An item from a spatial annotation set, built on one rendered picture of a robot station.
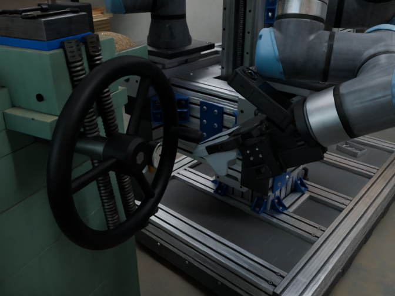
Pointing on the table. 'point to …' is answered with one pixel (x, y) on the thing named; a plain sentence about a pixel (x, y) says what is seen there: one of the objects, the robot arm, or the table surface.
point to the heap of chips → (121, 40)
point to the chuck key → (26, 10)
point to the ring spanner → (49, 13)
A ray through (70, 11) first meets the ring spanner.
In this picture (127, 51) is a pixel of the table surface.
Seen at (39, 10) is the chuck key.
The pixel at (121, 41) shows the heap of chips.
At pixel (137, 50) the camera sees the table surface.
